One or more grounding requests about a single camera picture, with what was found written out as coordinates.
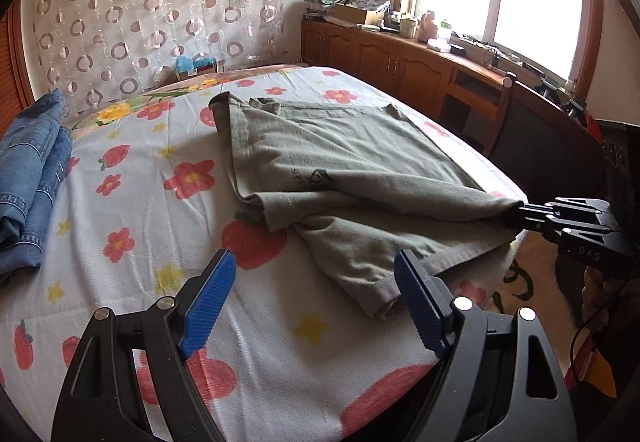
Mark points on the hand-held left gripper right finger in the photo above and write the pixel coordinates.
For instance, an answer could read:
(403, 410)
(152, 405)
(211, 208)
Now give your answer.
(415, 307)

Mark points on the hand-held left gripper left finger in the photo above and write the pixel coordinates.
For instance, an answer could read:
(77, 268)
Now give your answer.
(210, 302)

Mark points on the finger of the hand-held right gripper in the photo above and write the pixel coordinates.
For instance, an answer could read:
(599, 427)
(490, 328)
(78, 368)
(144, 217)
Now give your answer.
(550, 226)
(565, 208)

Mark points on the grey-green pants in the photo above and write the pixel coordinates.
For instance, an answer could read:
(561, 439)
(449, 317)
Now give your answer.
(350, 162)

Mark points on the person's right hand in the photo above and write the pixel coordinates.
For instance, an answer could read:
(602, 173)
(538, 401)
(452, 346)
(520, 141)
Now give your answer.
(600, 294)

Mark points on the floral strawberry bedsheet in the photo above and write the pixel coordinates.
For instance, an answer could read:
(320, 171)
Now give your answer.
(150, 222)

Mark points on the folded blue jeans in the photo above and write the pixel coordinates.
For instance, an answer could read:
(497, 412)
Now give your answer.
(30, 172)

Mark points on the pink figurine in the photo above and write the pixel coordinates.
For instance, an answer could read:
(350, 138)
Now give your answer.
(429, 27)

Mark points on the blue plastic packet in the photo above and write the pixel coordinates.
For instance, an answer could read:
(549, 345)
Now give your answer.
(192, 63)

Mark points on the long wooden cabinet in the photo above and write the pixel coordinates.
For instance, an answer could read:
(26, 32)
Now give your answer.
(375, 52)

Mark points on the cardboard box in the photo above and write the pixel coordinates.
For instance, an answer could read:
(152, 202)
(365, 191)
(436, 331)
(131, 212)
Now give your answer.
(357, 13)

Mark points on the wooden headboard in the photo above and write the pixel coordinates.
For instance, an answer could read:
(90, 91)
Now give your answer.
(15, 72)

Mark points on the stack of magazines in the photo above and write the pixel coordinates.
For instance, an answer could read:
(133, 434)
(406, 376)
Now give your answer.
(322, 5)

